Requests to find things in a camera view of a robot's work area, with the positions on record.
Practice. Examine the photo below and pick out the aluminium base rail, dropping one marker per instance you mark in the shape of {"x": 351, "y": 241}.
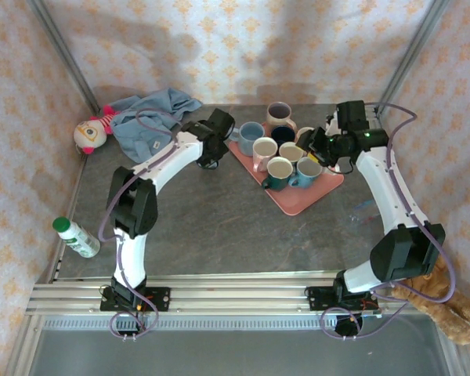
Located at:
{"x": 235, "y": 297}

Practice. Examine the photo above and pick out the steel blue mug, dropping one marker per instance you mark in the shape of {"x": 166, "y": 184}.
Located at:
{"x": 307, "y": 172}

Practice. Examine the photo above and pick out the beige mug purple inside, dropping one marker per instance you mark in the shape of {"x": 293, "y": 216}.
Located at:
{"x": 278, "y": 113}

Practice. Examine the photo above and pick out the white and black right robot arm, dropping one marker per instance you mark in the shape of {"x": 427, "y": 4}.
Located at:
{"x": 380, "y": 188}

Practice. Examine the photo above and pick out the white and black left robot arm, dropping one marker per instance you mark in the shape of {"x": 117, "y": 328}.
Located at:
{"x": 131, "y": 254}

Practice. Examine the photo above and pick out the dark teal mug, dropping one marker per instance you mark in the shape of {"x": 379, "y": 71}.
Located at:
{"x": 278, "y": 172}

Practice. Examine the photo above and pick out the blue cloth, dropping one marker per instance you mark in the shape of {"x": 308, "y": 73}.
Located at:
{"x": 149, "y": 125}

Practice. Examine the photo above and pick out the aluminium frame post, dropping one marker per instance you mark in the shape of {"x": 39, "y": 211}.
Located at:
{"x": 415, "y": 47}
{"x": 62, "y": 47}

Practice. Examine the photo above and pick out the navy blue mug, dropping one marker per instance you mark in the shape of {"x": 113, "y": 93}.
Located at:
{"x": 284, "y": 134}

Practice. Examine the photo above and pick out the brown teddy plush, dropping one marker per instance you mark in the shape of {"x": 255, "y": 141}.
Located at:
{"x": 450, "y": 313}

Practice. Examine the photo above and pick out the large light blue mug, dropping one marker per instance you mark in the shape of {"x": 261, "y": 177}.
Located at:
{"x": 250, "y": 137}

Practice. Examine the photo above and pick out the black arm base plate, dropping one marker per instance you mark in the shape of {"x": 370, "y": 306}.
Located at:
{"x": 317, "y": 299}
{"x": 160, "y": 299}

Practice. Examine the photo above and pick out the plush doll with pink hair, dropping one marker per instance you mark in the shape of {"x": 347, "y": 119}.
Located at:
{"x": 89, "y": 135}

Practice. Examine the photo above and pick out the white bottle with green cap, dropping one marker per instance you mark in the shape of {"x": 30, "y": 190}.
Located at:
{"x": 76, "y": 237}

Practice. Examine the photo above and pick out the speckled white mug pink inside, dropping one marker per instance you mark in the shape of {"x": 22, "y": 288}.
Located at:
{"x": 305, "y": 134}

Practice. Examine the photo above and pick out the pink tray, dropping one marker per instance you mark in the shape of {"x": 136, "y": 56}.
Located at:
{"x": 297, "y": 199}

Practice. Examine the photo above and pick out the clear bottle with blue cap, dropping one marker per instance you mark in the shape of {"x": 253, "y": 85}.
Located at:
{"x": 362, "y": 213}

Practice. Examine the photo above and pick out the aluminium table side rail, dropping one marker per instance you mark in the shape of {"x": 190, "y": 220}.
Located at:
{"x": 77, "y": 188}

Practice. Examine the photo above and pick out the grey mug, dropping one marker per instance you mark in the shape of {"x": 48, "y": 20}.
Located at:
{"x": 291, "y": 152}

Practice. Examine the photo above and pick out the grey metal panel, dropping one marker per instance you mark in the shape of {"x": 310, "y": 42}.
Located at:
{"x": 235, "y": 352}

